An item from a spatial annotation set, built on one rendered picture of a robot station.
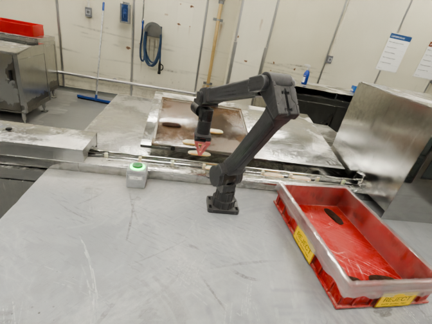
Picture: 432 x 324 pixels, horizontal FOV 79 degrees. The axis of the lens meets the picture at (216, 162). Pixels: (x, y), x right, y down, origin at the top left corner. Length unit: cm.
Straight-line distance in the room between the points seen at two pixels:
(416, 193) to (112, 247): 118
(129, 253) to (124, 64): 428
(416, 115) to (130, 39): 423
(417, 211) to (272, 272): 80
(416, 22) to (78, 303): 603
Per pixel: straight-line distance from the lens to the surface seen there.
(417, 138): 127
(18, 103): 371
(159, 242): 84
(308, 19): 512
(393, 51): 597
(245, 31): 451
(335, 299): 86
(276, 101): 68
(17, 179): 130
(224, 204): 96
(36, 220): 96
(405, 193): 133
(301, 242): 94
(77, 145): 115
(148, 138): 129
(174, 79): 482
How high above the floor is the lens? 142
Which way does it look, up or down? 27 degrees down
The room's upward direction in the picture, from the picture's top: 12 degrees clockwise
